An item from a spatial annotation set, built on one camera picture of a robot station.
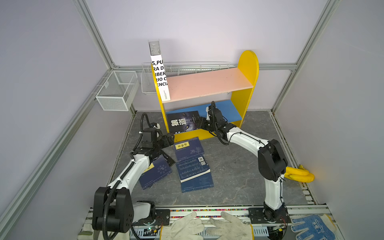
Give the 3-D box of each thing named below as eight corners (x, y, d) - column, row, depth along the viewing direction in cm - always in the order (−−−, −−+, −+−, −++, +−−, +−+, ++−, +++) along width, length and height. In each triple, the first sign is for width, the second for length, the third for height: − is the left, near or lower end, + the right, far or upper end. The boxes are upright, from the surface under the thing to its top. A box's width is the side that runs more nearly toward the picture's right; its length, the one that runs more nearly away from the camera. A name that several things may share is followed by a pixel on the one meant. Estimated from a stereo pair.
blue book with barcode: (181, 182, 87) (180, 180, 84) (176, 163, 94) (175, 161, 92) (210, 173, 90) (211, 171, 88) (204, 155, 98) (204, 152, 96)
